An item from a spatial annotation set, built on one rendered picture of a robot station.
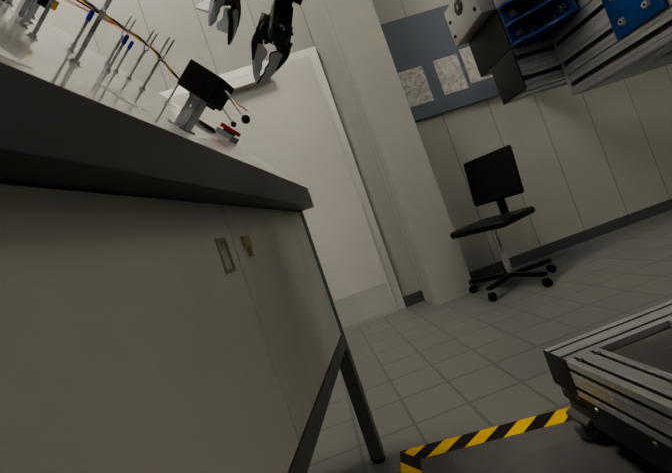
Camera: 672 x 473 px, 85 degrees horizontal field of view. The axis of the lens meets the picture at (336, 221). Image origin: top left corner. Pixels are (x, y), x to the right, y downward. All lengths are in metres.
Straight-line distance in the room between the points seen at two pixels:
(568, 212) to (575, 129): 0.70
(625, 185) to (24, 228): 3.84
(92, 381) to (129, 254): 0.12
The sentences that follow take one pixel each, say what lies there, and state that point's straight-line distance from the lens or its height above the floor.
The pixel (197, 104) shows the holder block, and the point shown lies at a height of 0.95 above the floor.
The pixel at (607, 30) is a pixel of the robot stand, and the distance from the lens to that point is 0.87.
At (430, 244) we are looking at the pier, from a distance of 2.71.
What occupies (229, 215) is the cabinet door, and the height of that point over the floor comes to 0.78.
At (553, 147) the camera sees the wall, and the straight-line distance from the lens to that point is 3.57.
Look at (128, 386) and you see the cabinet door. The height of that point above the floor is 0.63.
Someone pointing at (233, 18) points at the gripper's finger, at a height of 1.31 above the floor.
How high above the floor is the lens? 0.69
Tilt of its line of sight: 2 degrees up
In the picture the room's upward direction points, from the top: 19 degrees counter-clockwise
